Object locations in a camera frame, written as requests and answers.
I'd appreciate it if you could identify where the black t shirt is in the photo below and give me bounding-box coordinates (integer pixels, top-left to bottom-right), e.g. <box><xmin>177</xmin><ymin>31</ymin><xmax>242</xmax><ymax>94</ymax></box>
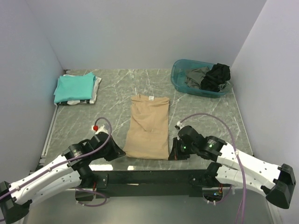
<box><xmin>200</xmin><ymin>63</ymin><xmax>231</xmax><ymax>92</ymax></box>

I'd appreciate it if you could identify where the tan t shirt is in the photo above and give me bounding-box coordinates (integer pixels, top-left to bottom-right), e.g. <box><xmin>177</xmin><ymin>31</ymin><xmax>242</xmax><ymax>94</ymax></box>
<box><xmin>123</xmin><ymin>94</ymin><xmax>170</xmax><ymax>160</ymax></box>

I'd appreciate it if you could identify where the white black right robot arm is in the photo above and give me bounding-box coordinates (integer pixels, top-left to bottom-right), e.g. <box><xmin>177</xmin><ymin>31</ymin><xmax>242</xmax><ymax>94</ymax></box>
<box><xmin>169</xmin><ymin>126</ymin><xmax>296</xmax><ymax>209</ymax></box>

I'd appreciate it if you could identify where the black base crossbar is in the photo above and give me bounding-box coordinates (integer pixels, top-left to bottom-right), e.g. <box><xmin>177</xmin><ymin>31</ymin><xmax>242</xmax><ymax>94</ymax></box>
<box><xmin>80</xmin><ymin>169</ymin><xmax>221</xmax><ymax>198</ymax></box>

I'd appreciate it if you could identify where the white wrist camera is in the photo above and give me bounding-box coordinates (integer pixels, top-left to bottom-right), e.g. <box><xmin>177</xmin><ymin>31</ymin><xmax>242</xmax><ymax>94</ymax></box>
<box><xmin>91</xmin><ymin>125</ymin><xmax>110</xmax><ymax>134</ymax></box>
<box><xmin>175</xmin><ymin>121</ymin><xmax>185</xmax><ymax>130</ymax></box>

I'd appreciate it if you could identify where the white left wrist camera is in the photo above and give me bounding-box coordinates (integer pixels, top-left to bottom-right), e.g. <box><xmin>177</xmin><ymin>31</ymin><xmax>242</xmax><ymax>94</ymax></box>
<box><xmin>91</xmin><ymin>125</ymin><xmax>110</xmax><ymax>134</ymax></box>

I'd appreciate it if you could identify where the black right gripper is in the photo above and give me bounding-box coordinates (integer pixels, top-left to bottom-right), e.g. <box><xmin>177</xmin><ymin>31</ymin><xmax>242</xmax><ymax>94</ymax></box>
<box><xmin>168</xmin><ymin>136</ymin><xmax>198</xmax><ymax>160</ymax></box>

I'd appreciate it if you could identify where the folded teal t shirt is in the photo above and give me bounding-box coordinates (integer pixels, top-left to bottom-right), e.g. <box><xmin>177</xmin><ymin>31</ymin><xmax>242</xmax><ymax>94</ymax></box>
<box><xmin>54</xmin><ymin>72</ymin><xmax>97</xmax><ymax>104</ymax></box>

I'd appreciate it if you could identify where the teal plastic basket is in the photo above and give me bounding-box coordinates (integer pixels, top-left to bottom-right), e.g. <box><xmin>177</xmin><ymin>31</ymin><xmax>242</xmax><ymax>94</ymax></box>
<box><xmin>171</xmin><ymin>59</ymin><xmax>232</xmax><ymax>98</ymax></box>

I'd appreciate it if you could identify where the grey t shirt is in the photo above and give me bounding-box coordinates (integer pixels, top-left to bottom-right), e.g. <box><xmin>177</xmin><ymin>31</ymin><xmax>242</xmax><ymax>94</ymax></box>
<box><xmin>185</xmin><ymin>67</ymin><xmax>233</xmax><ymax>92</ymax></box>

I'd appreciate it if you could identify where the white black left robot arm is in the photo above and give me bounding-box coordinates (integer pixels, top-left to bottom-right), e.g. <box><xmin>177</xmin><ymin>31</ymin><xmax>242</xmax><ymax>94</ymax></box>
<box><xmin>0</xmin><ymin>132</ymin><xmax>125</xmax><ymax>224</ymax></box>

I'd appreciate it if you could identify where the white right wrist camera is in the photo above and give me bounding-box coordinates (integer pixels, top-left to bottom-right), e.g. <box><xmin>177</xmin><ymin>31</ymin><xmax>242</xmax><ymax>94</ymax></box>
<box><xmin>175</xmin><ymin>121</ymin><xmax>185</xmax><ymax>130</ymax></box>

